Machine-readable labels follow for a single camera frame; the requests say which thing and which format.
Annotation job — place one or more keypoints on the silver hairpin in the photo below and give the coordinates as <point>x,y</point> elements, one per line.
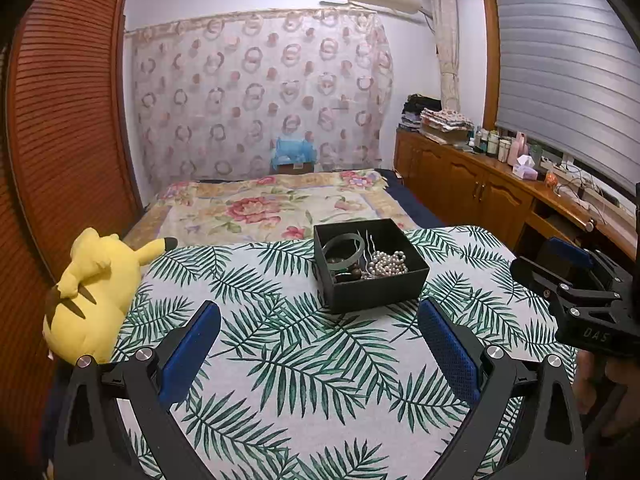
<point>372,247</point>

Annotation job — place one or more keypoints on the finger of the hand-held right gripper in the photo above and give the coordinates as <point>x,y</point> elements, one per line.
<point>535,272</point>
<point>570,255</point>

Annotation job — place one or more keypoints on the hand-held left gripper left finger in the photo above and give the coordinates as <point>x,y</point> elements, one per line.
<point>192,355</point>

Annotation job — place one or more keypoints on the stack of folded cloths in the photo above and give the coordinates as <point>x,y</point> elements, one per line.
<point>445,125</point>

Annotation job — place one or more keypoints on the pale green jade bangle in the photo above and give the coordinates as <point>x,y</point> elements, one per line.
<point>361,250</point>

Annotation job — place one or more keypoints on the yellow plush toy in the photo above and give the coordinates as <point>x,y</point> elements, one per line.
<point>95,285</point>

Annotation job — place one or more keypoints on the wooden louvred wardrobe door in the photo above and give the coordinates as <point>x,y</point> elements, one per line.
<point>65,135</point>

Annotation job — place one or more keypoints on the cream lace curtain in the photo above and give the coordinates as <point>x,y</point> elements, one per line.
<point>445,40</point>

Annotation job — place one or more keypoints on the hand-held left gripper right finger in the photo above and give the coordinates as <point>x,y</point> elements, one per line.
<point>450,355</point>

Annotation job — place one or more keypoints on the brown cardboard box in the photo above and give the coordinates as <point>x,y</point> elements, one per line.
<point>295,168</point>

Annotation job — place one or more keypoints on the grey window blind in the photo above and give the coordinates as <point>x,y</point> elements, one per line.
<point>570,70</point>

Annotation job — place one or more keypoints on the pink tissue box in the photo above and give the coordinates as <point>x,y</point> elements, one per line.
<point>525,170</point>

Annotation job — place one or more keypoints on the floral quilt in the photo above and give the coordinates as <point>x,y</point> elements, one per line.
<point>240,210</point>

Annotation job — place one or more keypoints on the green leaf print blanket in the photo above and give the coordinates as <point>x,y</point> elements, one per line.
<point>300,360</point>

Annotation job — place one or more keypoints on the black jewelry box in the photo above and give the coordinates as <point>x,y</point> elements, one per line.
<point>375,295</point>

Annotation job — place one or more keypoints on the navy bed sheet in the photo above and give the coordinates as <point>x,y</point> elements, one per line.
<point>415,207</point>

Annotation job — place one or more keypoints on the row of cosmetic bottles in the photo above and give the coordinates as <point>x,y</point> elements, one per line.
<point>502,147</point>

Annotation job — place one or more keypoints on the white power strip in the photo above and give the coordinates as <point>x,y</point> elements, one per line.
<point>555,166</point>

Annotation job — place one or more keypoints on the stack of dark clothes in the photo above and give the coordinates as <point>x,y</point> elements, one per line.
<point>417,110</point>

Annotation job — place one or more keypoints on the blue plastic bag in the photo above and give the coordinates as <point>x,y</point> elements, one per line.
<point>292,150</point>

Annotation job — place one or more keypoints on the circle patterned curtain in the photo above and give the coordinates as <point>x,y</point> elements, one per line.
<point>250,90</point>

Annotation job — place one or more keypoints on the person's right hand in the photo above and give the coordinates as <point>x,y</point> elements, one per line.
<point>620,377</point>

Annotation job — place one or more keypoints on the wooden cabinet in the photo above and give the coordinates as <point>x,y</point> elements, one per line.
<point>460,180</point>

